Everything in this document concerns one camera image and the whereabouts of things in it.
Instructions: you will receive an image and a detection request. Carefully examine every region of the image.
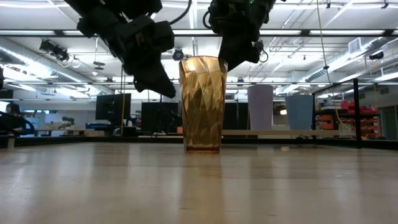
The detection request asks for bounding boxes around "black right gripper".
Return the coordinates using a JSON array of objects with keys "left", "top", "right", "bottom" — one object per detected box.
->
[{"left": 206, "top": 0, "right": 277, "bottom": 72}]

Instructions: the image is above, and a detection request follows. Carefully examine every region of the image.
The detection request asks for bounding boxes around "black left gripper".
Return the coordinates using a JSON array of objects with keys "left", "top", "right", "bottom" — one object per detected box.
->
[{"left": 76, "top": 14, "right": 177, "bottom": 100}]

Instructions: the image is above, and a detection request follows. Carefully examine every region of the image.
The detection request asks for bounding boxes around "lavender plastic cup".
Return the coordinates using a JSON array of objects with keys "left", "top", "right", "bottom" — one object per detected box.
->
[{"left": 247, "top": 84, "right": 274, "bottom": 131}]

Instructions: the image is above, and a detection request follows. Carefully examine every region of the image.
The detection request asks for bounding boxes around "amber faceted tumbler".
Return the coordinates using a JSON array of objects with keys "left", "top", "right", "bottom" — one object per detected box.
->
[{"left": 178, "top": 55, "right": 228, "bottom": 154}]

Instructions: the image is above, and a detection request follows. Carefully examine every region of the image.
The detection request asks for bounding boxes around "light blue plastic cup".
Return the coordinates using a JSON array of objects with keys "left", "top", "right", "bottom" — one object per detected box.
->
[{"left": 284, "top": 94, "right": 315, "bottom": 131}]

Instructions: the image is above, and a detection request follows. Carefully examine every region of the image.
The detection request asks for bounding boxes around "black monitor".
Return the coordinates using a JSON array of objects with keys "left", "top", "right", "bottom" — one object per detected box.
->
[
  {"left": 95, "top": 93, "right": 132, "bottom": 126},
  {"left": 141, "top": 101, "right": 180, "bottom": 133}
]

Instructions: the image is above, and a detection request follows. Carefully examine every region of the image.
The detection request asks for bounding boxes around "wooden bench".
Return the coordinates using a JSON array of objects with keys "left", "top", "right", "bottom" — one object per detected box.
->
[{"left": 34, "top": 127, "right": 91, "bottom": 137}]

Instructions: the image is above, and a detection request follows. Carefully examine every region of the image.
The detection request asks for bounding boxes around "green potted plant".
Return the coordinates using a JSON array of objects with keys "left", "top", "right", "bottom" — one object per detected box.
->
[{"left": 61, "top": 116, "right": 76, "bottom": 130}]

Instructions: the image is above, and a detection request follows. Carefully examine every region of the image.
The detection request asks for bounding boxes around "white ceiling air vent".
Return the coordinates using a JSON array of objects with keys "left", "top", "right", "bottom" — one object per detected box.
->
[{"left": 348, "top": 37, "right": 362, "bottom": 54}]

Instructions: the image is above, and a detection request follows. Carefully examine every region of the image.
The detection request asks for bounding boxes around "person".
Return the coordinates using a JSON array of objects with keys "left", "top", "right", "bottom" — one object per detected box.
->
[{"left": 4, "top": 102, "right": 22, "bottom": 125}]

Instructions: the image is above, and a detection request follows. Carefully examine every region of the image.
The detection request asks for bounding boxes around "rack with red bins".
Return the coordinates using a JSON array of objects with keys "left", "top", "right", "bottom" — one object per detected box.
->
[{"left": 315, "top": 100, "right": 381, "bottom": 139}]

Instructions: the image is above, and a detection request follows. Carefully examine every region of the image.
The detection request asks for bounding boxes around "grey door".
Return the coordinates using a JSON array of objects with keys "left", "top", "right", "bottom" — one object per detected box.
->
[{"left": 379, "top": 105, "right": 398, "bottom": 141}]

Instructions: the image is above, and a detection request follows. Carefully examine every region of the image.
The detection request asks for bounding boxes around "black overhead camera with cable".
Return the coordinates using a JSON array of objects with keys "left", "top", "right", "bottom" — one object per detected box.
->
[{"left": 257, "top": 40, "right": 269, "bottom": 63}]

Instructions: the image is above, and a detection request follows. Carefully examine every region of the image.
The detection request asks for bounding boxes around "round black camera lens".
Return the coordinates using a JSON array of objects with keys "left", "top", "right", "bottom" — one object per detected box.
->
[{"left": 172, "top": 48, "right": 185, "bottom": 62}]

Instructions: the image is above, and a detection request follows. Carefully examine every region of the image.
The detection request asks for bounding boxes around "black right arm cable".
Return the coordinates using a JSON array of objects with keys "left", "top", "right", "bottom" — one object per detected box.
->
[{"left": 202, "top": 10, "right": 215, "bottom": 30}]

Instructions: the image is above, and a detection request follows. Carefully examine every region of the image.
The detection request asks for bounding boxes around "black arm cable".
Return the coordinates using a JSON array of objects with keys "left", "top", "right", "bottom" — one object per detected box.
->
[
  {"left": 169, "top": 0, "right": 192, "bottom": 26},
  {"left": 202, "top": 10, "right": 215, "bottom": 30}
]

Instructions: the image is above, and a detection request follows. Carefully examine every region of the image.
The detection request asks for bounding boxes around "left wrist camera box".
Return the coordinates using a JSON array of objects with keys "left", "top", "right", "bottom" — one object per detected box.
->
[{"left": 151, "top": 20, "right": 175, "bottom": 54}]

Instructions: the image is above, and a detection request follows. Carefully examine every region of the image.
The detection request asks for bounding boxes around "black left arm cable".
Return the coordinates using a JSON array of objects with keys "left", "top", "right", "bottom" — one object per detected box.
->
[{"left": 169, "top": 0, "right": 192, "bottom": 26}]

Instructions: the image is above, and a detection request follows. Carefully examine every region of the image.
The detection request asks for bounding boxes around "black horizontal frame bar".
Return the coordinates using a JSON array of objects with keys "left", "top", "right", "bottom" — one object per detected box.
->
[{"left": 0, "top": 29, "right": 398, "bottom": 39}]

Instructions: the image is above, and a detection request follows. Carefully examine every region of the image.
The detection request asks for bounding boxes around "black frame-mounted camera cluster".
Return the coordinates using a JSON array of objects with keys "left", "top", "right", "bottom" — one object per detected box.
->
[{"left": 39, "top": 39, "right": 70, "bottom": 62}]

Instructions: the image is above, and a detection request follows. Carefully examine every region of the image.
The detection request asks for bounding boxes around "black table edge rail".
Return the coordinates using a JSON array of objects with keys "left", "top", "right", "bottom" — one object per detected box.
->
[{"left": 0, "top": 135, "right": 398, "bottom": 151}]

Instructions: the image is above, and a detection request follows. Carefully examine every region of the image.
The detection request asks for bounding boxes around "yellow hanging cable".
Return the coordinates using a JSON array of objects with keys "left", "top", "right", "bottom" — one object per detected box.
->
[{"left": 316, "top": 0, "right": 354, "bottom": 131}]

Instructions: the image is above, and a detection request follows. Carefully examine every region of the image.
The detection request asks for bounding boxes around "black looped cable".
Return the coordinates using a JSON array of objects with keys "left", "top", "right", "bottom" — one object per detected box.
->
[{"left": 0, "top": 111, "right": 35, "bottom": 136}]

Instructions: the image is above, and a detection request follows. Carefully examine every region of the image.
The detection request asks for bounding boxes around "black frame wooden shelf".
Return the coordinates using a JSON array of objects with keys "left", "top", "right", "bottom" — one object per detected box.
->
[{"left": 221, "top": 78, "right": 363, "bottom": 149}]

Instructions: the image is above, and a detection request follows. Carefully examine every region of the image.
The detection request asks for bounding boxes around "grey table-edge bracket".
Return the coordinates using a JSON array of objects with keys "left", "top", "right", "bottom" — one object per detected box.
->
[{"left": 0, "top": 134, "right": 16, "bottom": 149}]

